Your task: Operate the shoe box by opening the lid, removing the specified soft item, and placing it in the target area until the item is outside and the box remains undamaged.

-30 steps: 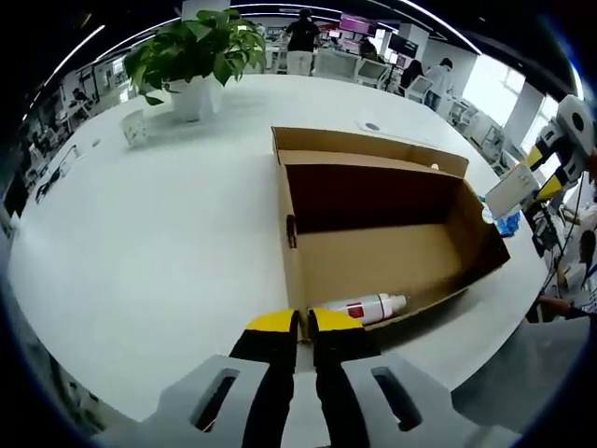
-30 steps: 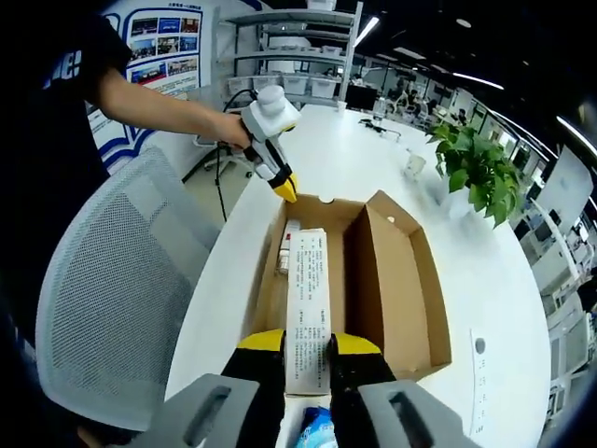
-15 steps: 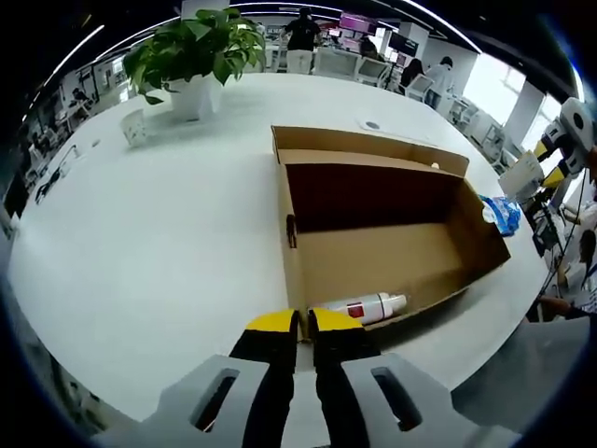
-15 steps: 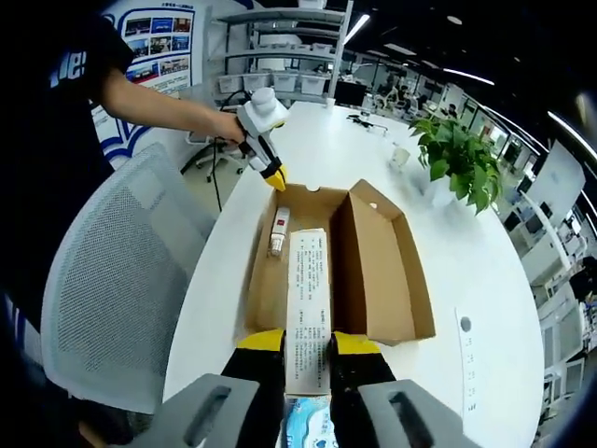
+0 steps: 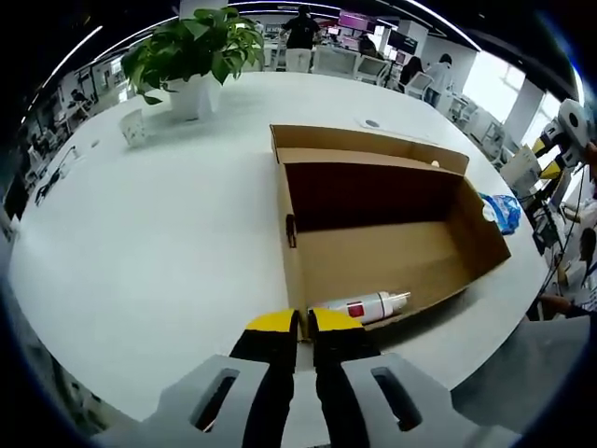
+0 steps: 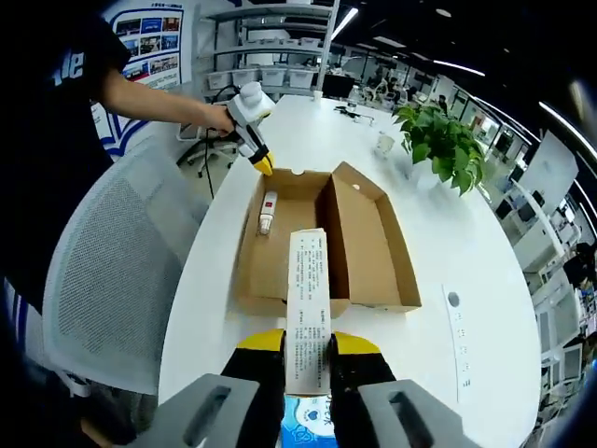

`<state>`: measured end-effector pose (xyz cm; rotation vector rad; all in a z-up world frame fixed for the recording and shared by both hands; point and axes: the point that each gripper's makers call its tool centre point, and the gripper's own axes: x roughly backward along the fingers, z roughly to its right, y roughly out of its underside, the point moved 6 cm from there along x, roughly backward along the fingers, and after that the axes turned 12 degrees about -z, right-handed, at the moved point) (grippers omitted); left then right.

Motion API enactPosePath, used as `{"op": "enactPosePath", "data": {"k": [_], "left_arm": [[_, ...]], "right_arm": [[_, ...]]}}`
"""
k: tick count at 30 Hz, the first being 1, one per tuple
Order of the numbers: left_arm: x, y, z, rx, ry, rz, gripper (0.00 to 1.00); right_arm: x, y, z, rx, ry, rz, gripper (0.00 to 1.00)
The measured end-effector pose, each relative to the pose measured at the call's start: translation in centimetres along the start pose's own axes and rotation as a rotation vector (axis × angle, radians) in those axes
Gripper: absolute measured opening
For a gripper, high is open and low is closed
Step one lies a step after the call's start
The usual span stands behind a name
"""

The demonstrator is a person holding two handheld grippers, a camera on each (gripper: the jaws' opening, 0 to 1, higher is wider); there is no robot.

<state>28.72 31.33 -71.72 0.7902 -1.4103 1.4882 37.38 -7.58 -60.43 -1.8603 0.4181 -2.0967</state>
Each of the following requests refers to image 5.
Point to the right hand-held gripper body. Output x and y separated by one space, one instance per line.
573 133

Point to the green potted plant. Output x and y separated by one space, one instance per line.
196 51

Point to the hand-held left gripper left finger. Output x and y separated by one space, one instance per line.
266 373

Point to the blue crinkled plastic pack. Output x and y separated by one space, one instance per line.
506 212

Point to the pink display screen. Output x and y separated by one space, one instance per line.
353 19

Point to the white office chair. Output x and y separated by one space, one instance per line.
421 84
336 60
371 69

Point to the brown cardboard shoe box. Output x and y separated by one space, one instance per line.
382 252

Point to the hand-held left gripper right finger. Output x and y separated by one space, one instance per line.
336 378

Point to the grey mesh office chair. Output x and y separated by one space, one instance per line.
536 368

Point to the small white cup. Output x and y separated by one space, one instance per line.
134 128

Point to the white bottle with red label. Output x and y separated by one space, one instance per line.
364 307

